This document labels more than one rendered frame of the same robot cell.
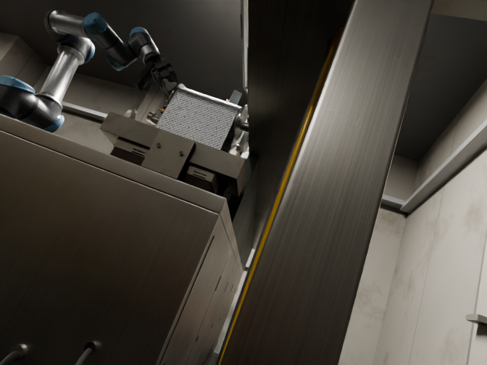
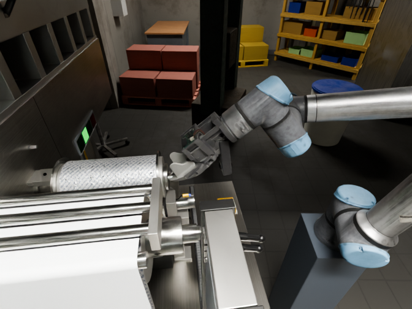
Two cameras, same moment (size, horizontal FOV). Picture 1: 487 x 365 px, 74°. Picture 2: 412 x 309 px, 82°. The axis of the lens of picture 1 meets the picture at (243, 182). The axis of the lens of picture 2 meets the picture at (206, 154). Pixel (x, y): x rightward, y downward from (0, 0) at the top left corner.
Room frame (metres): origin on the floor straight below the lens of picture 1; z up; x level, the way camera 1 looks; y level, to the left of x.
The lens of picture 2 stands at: (1.59, 0.33, 1.70)
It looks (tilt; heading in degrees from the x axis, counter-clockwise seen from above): 37 degrees down; 165
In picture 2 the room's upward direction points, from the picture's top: straight up
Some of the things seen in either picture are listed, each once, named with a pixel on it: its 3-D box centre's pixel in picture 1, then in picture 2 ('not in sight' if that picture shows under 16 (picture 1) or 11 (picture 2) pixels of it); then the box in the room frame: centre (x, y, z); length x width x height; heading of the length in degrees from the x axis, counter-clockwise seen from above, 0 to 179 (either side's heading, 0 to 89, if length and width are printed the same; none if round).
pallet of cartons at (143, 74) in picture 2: not in sight; (162, 74); (-2.41, 0.65, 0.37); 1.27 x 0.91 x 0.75; 74
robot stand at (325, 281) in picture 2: not in sight; (305, 287); (1.19, 0.96, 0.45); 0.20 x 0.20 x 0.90; 74
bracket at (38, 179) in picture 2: not in sight; (43, 176); (1.04, 0.04, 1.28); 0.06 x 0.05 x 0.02; 82
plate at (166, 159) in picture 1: (168, 154); not in sight; (0.79, 0.20, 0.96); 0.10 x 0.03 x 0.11; 82
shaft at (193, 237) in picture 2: not in sight; (198, 232); (1.34, 0.39, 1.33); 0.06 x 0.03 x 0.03; 82
